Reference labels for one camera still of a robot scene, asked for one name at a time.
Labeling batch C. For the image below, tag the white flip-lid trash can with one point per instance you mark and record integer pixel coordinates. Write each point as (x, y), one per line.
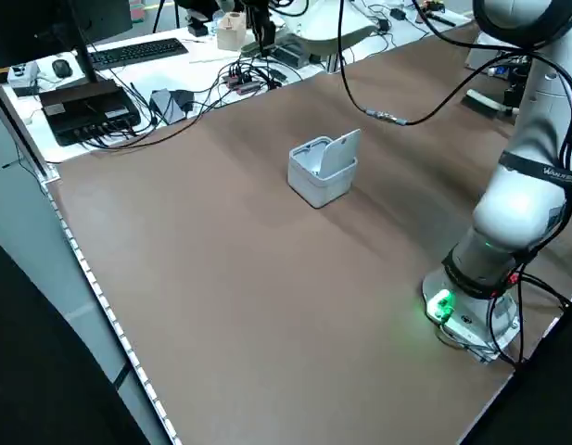
(313, 185)

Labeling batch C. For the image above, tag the aluminium frame beam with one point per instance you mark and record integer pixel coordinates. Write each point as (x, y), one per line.
(21, 125)

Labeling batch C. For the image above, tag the black charger dock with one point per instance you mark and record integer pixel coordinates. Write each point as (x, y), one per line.
(290, 55)

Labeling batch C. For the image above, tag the grey power adapter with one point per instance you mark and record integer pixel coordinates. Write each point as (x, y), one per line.
(165, 106)

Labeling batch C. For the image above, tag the black keyboard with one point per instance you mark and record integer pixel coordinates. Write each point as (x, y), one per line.
(137, 51)

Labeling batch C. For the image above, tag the red black usb hub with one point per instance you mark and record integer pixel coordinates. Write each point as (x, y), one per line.
(241, 85)

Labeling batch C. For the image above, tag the black computer mouse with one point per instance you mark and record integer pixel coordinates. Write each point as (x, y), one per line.
(61, 68)

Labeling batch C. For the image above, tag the small black box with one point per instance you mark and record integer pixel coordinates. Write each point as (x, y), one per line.
(197, 29)

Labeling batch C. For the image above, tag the black power adapter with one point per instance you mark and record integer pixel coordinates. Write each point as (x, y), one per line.
(184, 99)

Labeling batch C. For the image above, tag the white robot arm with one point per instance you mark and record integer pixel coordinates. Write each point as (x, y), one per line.
(512, 208)

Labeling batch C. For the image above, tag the black electronics box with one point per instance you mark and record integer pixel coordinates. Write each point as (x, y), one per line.
(86, 109)

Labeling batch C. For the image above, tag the beige plastic dustpan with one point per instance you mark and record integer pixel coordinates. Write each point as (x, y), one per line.
(332, 28)

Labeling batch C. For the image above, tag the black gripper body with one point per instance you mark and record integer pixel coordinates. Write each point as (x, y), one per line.
(512, 92)
(257, 7)

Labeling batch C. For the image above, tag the white grey control box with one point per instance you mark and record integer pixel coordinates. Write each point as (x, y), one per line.
(23, 76)

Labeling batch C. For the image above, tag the black computer monitor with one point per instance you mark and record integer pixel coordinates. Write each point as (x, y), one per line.
(35, 23)

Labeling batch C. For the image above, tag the aluminium upright post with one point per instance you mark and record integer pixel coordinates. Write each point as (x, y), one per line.
(334, 62)

